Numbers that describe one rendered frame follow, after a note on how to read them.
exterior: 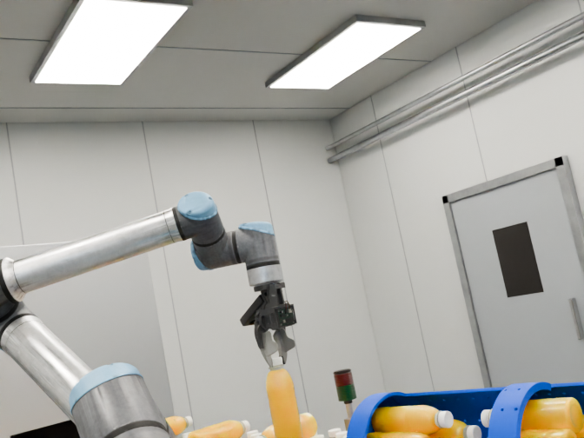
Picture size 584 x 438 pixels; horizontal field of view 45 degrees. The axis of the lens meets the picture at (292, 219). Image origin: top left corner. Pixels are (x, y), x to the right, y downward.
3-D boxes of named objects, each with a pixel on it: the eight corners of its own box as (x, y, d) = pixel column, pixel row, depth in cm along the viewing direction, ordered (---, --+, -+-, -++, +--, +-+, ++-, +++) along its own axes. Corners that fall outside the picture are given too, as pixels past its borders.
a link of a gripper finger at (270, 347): (275, 366, 177) (273, 328, 179) (260, 368, 181) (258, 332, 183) (284, 366, 179) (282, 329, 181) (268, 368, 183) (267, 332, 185)
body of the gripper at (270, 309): (277, 329, 178) (268, 283, 179) (255, 334, 184) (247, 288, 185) (298, 325, 183) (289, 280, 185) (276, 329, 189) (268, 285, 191)
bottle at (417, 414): (392, 434, 182) (451, 433, 169) (374, 437, 177) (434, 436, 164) (388, 406, 184) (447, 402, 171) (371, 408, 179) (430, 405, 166)
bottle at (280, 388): (273, 443, 179) (260, 370, 181) (279, 437, 186) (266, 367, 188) (300, 439, 178) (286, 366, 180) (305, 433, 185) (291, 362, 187)
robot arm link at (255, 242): (238, 228, 193) (274, 220, 192) (246, 272, 191) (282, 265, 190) (232, 223, 184) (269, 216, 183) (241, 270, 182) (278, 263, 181)
